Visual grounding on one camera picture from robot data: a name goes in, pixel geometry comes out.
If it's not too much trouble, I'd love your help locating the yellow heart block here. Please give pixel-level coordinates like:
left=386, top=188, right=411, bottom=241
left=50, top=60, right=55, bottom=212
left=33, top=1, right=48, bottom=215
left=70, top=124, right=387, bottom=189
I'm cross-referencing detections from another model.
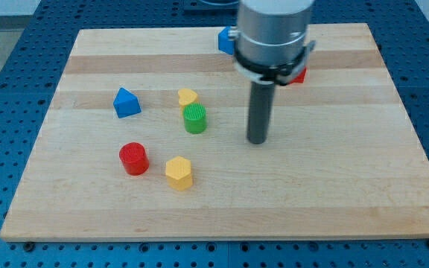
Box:
left=177, top=88, right=199, bottom=114

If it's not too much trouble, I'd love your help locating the wooden board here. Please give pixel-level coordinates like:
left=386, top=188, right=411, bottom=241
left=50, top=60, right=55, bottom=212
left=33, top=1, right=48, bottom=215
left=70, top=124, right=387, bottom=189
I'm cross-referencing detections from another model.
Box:
left=0, top=23, right=429, bottom=242

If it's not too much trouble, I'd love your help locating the blue block behind arm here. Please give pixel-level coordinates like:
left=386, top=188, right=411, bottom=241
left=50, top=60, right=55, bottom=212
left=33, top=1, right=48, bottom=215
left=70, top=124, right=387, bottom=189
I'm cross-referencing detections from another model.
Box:
left=217, top=26, right=235, bottom=56

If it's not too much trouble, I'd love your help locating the red circle block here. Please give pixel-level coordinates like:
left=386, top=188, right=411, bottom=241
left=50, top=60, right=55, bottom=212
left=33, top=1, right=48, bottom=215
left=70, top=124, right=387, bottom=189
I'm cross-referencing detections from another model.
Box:
left=119, top=142, right=150, bottom=176

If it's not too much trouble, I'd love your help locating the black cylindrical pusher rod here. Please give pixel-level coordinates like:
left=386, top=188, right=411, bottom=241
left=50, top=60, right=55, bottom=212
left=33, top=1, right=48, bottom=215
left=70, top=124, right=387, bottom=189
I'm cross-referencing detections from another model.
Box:
left=247, top=82, right=276, bottom=144

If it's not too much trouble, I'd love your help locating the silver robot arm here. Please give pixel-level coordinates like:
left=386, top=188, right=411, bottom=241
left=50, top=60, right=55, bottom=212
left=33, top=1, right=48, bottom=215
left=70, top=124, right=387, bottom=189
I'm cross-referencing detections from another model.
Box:
left=228, top=0, right=316, bottom=144

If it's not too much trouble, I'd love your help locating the red block behind arm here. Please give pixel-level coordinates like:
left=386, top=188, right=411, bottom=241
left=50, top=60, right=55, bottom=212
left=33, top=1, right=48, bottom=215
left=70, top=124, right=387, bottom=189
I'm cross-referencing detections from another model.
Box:
left=290, top=68, right=307, bottom=84

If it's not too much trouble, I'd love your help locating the blue perforated table plate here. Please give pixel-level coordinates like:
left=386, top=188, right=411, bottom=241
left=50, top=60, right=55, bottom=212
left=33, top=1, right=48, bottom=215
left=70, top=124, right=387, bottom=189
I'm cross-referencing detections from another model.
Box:
left=0, top=0, right=429, bottom=267

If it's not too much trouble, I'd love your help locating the green circle block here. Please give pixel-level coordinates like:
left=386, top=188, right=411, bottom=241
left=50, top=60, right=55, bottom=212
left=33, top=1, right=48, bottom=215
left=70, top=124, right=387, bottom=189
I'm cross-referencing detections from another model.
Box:
left=183, top=103, right=207, bottom=134

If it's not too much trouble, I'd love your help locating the yellow hexagon block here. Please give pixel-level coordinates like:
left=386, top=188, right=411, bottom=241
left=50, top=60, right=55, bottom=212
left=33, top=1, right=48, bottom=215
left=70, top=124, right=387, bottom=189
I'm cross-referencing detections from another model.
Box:
left=165, top=156, right=194, bottom=191

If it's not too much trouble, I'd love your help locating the blue triangle block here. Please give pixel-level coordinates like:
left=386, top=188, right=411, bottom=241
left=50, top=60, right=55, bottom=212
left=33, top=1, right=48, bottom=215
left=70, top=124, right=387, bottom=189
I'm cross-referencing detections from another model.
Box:
left=113, top=88, right=142, bottom=118

